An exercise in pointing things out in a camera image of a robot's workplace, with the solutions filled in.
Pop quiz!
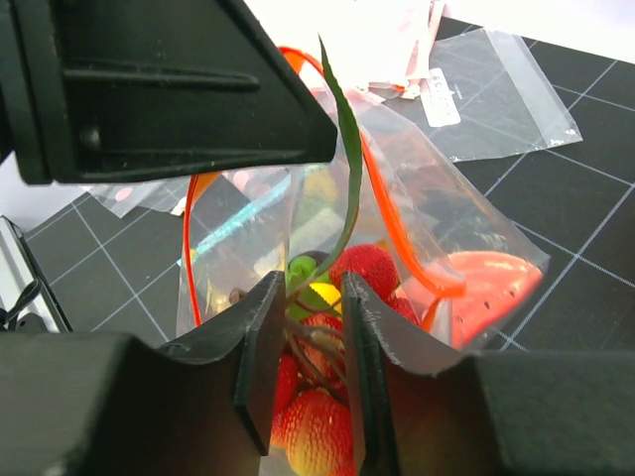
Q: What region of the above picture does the clear zip bag on mat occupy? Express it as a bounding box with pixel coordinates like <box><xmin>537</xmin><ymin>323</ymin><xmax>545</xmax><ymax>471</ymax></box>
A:
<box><xmin>424</xmin><ymin>27</ymin><xmax>584</xmax><ymax>164</ymax></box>

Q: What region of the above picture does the orange-zipper clear zip bag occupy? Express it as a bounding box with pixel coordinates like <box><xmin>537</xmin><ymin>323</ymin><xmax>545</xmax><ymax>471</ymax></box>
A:
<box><xmin>177</xmin><ymin>47</ymin><xmax>549</xmax><ymax>475</ymax></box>

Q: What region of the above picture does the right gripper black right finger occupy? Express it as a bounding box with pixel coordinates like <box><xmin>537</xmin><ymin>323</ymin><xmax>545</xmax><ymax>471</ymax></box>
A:
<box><xmin>342</xmin><ymin>274</ymin><xmax>634</xmax><ymax>475</ymax></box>

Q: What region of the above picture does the yellow toy bell pepper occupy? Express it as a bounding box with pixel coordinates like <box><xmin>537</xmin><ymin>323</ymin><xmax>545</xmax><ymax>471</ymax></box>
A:
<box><xmin>310</xmin><ymin>282</ymin><xmax>341</xmax><ymax>314</ymax></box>

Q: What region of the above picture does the toy cherry bunch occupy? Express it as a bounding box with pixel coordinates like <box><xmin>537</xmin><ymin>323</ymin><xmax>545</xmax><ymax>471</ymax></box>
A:
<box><xmin>271</xmin><ymin>47</ymin><xmax>417</xmax><ymax>475</ymax></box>

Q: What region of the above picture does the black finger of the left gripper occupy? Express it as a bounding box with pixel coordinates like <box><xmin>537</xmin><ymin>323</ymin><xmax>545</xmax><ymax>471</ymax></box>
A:
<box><xmin>1</xmin><ymin>1</ymin><xmax>337</xmax><ymax>185</ymax></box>

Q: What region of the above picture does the pink-zipper zip bag stack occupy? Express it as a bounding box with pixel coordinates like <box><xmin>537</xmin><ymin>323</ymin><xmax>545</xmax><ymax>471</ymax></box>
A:
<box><xmin>83</xmin><ymin>0</ymin><xmax>447</xmax><ymax>219</ymax></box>

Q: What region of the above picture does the toy watermelon slice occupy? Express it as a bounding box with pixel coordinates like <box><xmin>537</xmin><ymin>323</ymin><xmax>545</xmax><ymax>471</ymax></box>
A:
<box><xmin>447</xmin><ymin>251</ymin><xmax>544</xmax><ymax>349</ymax></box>

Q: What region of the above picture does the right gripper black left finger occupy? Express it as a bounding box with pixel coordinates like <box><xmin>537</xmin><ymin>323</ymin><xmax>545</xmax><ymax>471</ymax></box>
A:
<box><xmin>1</xmin><ymin>272</ymin><xmax>285</xmax><ymax>475</ymax></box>

